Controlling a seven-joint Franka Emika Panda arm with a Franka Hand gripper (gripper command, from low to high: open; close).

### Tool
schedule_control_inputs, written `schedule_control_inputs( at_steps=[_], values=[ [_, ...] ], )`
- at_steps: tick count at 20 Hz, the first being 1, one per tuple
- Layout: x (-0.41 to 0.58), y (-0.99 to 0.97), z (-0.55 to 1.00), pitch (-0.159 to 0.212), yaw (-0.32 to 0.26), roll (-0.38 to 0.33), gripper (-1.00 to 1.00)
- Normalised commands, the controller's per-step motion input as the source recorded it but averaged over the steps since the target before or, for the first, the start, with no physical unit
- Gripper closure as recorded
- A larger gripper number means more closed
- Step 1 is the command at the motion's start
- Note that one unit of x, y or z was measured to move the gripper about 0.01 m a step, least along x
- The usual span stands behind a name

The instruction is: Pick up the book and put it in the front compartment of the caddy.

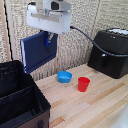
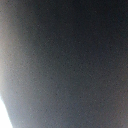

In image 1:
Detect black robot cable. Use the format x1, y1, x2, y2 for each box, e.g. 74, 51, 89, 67
69, 25, 128, 58

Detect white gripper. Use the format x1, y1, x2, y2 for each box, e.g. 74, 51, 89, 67
26, 7, 72, 47

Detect white object on black case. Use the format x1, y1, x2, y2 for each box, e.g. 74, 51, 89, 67
109, 28, 128, 36

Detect black case with handle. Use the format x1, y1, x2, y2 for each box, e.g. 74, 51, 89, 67
87, 29, 128, 80

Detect blue plastic bowl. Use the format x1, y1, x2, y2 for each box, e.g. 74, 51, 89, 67
56, 70, 73, 84

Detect black fabric storage box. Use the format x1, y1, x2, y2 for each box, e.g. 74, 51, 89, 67
0, 59, 52, 128

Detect red plastic cup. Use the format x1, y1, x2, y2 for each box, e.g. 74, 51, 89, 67
77, 76, 91, 93

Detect dark blue book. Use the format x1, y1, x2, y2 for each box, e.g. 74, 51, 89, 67
20, 30, 59, 75

